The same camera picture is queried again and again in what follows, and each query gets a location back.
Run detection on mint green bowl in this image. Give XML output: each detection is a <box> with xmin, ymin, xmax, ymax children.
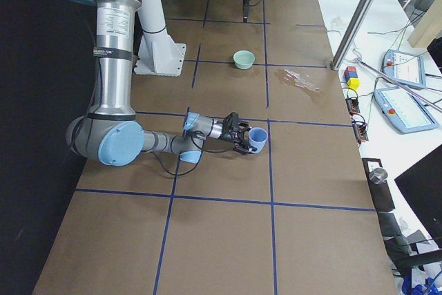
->
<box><xmin>233</xmin><ymin>50</ymin><xmax>256</xmax><ymax>70</ymax></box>

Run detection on red blue yellow blocks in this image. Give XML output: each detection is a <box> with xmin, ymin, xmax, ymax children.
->
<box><xmin>344</xmin><ymin>66</ymin><xmax>360</xmax><ymax>91</ymax></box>

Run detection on black bracket strip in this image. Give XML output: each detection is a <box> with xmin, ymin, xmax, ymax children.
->
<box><xmin>362</xmin><ymin>158</ymin><xmax>395</xmax><ymax>213</ymax></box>

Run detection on far teach pendant tablet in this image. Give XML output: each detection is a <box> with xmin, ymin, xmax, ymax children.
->
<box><xmin>381</xmin><ymin>49</ymin><xmax>426</xmax><ymax>89</ymax></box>

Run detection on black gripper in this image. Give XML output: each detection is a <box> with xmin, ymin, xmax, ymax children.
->
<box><xmin>242</xmin><ymin>0</ymin><xmax>250</xmax><ymax>23</ymax></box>
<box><xmin>219</xmin><ymin>122</ymin><xmax>257</xmax><ymax>155</ymax></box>

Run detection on near teach pendant tablet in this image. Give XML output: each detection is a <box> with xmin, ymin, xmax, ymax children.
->
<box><xmin>374</xmin><ymin>88</ymin><xmax>439</xmax><ymax>134</ymax></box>

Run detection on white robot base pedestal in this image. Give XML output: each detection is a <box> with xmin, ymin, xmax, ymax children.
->
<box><xmin>135</xmin><ymin>0</ymin><xmax>186</xmax><ymax>77</ymax></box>

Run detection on light blue paper cup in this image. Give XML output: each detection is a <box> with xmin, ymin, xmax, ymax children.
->
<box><xmin>248</xmin><ymin>127</ymin><xmax>268</xmax><ymax>153</ymax></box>

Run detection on teach pendant tablet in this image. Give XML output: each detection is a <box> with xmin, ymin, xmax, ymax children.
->
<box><xmin>381</xmin><ymin>49</ymin><xmax>426</xmax><ymax>89</ymax></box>
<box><xmin>374</xmin><ymin>88</ymin><xmax>439</xmax><ymax>134</ymax></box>

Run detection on aluminium frame post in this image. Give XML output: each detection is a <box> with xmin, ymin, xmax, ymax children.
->
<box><xmin>330</xmin><ymin>0</ymin><xmax>374</xmax><ymax>70</ymax></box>

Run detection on steel cylinder cup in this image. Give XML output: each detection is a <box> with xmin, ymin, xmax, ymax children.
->
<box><xmin>368</xmin><ymin>167</ymin><xmax>388</xmax><ymax>184</ymax></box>

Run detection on orange black power board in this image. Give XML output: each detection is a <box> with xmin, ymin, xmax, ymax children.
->
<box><xmin>345</xmin><ymin>97</ymin><xmax>360</xmax><ymax>115</ymax></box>

